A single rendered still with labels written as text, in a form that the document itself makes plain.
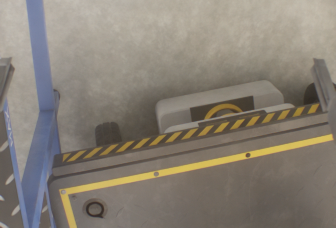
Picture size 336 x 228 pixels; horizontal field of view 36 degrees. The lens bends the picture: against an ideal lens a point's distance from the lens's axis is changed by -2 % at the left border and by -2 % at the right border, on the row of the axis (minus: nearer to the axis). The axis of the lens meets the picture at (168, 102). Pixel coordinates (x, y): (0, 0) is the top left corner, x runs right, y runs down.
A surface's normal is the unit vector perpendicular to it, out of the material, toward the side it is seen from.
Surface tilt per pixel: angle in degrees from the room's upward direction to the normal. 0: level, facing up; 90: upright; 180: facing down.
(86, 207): 0
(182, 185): 0
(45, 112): 90
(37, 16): 0
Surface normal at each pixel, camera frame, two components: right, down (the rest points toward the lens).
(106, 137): -0.08, -0.68
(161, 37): 0.13, 0.33
